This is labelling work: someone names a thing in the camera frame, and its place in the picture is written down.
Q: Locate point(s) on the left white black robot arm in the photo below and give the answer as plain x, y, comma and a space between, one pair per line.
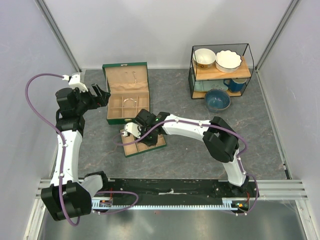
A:
67, 197

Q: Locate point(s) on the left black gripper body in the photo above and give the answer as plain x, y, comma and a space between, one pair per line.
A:
87, 102

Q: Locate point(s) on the white scalloped dish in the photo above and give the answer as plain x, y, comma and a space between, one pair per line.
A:
228, 61

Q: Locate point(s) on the light blue cable duct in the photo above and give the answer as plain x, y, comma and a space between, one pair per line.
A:
104, 203

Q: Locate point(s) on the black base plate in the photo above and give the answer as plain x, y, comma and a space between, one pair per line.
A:
174, 191

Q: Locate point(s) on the green jewelry tray insert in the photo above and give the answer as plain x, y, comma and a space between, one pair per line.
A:
139, 148

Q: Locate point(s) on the blue mug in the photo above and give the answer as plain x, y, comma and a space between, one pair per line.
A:
234, 85

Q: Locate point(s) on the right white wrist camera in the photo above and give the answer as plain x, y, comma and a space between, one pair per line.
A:
132, 128

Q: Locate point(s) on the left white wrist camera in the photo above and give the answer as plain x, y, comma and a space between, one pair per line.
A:
75, 82

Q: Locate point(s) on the blue ceramic bowl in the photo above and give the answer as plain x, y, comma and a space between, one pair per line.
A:
217, 100

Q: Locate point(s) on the green jewelry box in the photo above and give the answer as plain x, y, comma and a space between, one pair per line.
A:
128, 84

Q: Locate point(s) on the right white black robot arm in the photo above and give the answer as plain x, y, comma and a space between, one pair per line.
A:
220, 140

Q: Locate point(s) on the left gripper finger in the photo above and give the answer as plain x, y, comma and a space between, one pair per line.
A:
99, 92
103, 99

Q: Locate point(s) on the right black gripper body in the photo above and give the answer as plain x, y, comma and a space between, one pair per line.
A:
151, 139

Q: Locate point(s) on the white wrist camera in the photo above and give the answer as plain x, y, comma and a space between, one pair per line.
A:
75, 82
132, 128

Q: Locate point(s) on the black wire shelf rack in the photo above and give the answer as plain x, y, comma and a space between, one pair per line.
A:
203, 80

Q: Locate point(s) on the white ceramic bowl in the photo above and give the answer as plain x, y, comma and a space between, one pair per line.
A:
204, 58

